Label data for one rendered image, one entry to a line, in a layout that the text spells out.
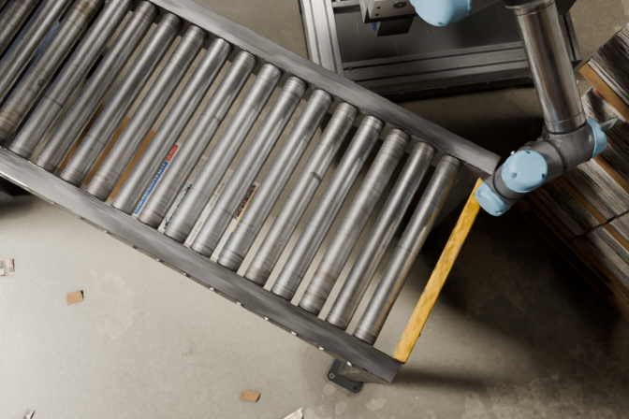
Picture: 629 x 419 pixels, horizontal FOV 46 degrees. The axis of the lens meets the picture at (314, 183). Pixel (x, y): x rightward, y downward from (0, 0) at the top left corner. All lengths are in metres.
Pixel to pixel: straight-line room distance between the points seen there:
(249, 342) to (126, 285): 0.43
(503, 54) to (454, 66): 0.16
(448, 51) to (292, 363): 1.09
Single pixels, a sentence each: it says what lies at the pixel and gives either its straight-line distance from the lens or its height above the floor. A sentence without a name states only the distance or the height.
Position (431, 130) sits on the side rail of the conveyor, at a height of 0.80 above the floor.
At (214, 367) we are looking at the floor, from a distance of 2.34.
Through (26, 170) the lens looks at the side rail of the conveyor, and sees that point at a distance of 1.68.
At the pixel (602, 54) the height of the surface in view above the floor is 0.93.
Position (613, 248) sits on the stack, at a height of 0.32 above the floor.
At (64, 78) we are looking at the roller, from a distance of 1.73.
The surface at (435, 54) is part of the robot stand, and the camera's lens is 2.37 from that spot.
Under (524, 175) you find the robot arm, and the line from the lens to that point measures 1.43.
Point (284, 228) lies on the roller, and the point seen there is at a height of 0.80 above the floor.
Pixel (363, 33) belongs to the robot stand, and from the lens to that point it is 2.39.
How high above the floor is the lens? 2.33
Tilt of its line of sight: 75 degrees down
